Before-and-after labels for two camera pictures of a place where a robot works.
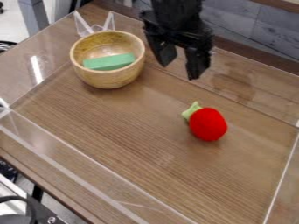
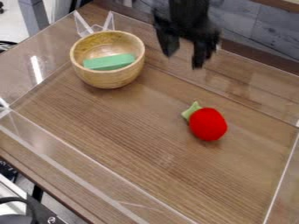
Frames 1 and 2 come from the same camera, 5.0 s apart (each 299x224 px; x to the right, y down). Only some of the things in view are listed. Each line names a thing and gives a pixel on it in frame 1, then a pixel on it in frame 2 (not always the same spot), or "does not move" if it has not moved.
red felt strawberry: (207, 122) does not move
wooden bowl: (107, 58) does not move
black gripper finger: (164, 50) → (169, 38)
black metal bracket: (39, 213) does not move
